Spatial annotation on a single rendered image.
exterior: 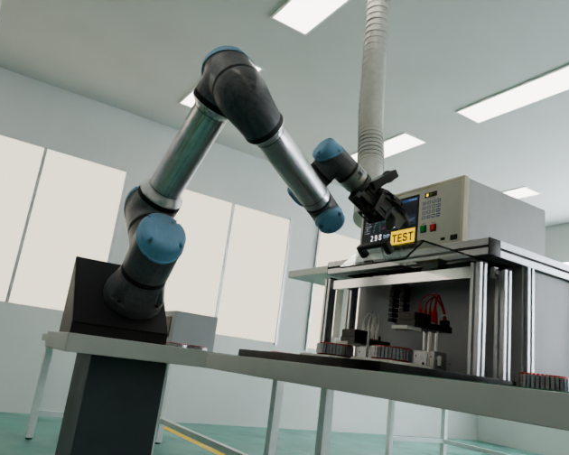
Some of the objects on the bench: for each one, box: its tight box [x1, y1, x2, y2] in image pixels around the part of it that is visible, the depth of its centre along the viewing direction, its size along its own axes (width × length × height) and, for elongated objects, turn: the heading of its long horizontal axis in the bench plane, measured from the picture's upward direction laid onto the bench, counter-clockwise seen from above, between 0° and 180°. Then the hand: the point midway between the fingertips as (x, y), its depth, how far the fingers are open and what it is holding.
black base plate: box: [238, 348, 517, 385], centre depth 150 cm, size 47×64×2 cm
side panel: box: [524, 267, 569, 382], centre depth 146 cm, size 28×3×32 cm, turn 148°
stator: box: [369, 345, 414, 363], centre depth 140 cm, size 11×11×4 cm
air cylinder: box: [413, 350, 446, 371], centre depth 147 cm, size 5×8×6 cm
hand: (405, 222), depth 156 cm, fingers closed
